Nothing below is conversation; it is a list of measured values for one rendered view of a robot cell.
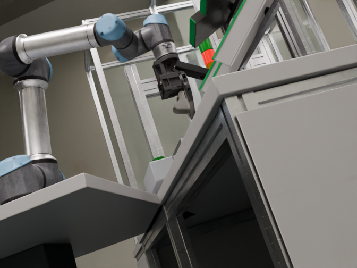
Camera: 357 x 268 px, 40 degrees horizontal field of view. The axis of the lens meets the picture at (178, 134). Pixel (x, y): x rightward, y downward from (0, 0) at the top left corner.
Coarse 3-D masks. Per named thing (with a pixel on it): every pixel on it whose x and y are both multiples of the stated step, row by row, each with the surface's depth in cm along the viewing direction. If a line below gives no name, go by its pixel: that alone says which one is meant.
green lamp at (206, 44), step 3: (207, 39) 177; (204, 42) 176; (207, 42) 176; (210, 42) 177; (201, 45) 177; (204, 45) 176; (207, 45) 176; (210, 45) 176; (201, 48) 177; (204, 48) 176; (207, 48) 176; (210, 48) 176; (213, 48) 177; (201, 51) 177; (204, 51) 176; (201, 54) 178
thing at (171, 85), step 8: (168, 56) 149; (176, 56) 150; (160, 64) 150; (168, 64) 152; (160, 72) 150; (168, 72) 150; (176, 72) 148; (184, 72) 150; (160, 80) 148; (168, 80) 146; (176, 80) 147; (160, 88) 150; (168, 88) 145; (176, 88) 146; (168, 96) 150
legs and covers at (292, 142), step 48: (240, 96) 69; (288, 96) 70; (336, 96) 69; (240, 144) 66; (288, 144) 66; (336, 144) 67; (192, 192) 106; (288, 192) 63; (336, 192) 64; (144, 240) 193; (192, 240) 209; (240, 240) 212; (288, 240) 61; (336, 240) 62
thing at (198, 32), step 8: (232, 0) 125; (224, 8) 126; (192, 16) 120; (200, 16) 120; (208, 16) 122; (216, 16) 126; (224, 16) 130; (192, 24) 122; (200, 24) 122; (208, 24) 126; (216, 24) 130; (192, 32) 125; (200, 32) 126; (208, 32) 130; (192, 40) 129; (200, 40) 130
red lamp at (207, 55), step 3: (207, 51) 175; (210, 51) 175; (213, 51) 176; (204, 54) 176; (207, 54) 175; (210, 54) 175; (213, 54) 175; (204, 57) 176; (207, 57) 175; (210, 57) 174; (204, 60) 176; (207, 60) 175; (210, 60) 174; (213, 60) 174; (207, 63) 175
